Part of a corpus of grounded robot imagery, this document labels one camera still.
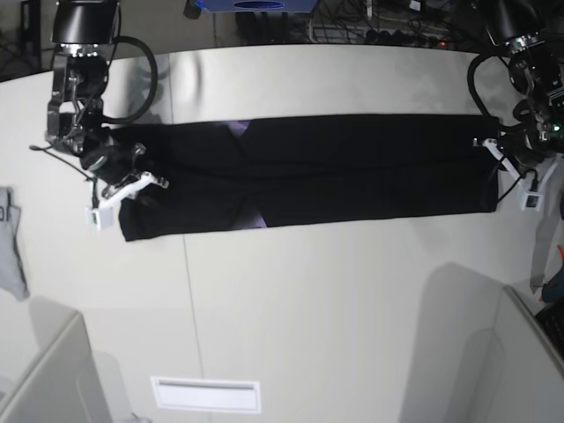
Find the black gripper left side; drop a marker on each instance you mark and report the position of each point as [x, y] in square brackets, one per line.
[526, 145]

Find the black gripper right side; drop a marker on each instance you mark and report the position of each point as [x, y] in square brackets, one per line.
[116, 163]

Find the black T-shirt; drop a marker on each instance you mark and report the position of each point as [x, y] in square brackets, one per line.
[308, 170]

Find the black power strip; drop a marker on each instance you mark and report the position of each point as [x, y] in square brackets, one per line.
[399, 38]

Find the grey folded garment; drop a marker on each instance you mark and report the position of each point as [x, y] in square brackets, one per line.
[13, 278]

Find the black keyboard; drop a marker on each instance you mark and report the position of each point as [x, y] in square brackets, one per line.
[551, 319]

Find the blue box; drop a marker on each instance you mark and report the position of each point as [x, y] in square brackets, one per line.
[300, 6]

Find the grey partition panel left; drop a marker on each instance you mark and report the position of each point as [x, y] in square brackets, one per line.
[61, 384]

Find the grey partition panel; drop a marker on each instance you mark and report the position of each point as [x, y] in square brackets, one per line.
[61, 384]
[532, 384]

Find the grey partition panel right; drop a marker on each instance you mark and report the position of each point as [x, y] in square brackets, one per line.
[532, 384]

